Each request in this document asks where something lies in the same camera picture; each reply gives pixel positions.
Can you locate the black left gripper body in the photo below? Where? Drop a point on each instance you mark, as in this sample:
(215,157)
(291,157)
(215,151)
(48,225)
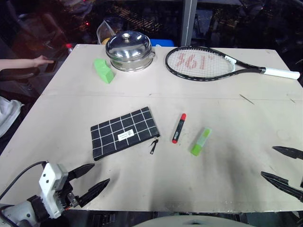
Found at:
(67,194)

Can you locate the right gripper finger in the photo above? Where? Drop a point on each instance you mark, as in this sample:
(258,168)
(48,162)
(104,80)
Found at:
(290,151)
(279,182)

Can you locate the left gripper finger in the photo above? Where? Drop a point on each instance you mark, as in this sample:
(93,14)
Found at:
(94,190)
(81,169)

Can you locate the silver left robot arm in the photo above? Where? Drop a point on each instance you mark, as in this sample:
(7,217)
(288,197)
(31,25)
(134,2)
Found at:
(16,212)

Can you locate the person's bare forearm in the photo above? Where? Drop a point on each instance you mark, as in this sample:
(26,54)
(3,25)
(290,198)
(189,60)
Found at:
(16,64)

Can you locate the black grid pencil pouch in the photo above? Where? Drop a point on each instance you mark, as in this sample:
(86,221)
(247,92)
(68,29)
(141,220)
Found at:
(123,133)

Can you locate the person's bare hand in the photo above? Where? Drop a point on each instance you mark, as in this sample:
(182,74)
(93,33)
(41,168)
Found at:
(42,61)

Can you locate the green highlighter pen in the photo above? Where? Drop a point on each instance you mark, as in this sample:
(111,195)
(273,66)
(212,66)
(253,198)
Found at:
(200,142)

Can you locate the white cloth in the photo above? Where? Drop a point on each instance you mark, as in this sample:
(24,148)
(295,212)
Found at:
(9,113)

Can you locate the black and white tennis racket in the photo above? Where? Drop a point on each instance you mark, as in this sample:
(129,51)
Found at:
(246,65)

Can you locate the green plastic block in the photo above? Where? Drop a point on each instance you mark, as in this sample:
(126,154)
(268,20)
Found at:
(104,71)

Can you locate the red and black marker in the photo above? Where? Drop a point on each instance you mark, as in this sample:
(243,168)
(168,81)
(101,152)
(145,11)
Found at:
(179,127)

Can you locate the dark tablet device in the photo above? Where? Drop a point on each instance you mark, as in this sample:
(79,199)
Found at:
(52,62)

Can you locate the black chair armrest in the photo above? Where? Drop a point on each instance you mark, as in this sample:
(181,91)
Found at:
(19,73)

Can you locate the steel pot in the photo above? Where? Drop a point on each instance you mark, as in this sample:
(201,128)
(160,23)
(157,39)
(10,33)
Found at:
(132,63)

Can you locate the red-capped bottle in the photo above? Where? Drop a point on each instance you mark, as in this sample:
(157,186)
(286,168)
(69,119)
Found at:
(68,46)

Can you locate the steel pot lid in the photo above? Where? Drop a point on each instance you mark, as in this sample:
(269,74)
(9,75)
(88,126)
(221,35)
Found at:
(129,45)

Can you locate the clear plastic container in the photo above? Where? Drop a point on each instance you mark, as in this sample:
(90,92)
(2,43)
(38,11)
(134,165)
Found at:
(106,30)

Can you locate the blue plastic box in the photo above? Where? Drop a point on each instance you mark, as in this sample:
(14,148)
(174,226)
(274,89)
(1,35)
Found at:
(163,42)

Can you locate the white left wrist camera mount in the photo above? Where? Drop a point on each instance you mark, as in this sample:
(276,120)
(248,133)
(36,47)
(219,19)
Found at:
(50,186)

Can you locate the grey metal post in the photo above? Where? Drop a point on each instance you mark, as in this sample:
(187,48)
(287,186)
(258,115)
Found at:
(189,22)

